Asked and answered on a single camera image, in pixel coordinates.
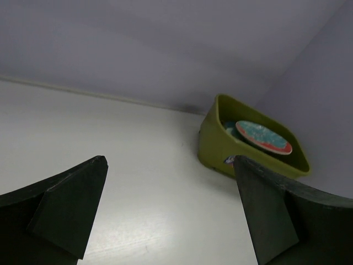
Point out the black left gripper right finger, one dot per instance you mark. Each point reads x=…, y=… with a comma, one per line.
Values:
x=290, y=222

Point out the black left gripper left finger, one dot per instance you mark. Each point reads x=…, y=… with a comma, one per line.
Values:
x=50, y=221

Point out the red teal floral plate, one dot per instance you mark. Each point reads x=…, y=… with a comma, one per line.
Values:
x=264, y=138

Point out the green plastic bin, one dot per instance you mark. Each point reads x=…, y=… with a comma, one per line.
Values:
x=217, y=148

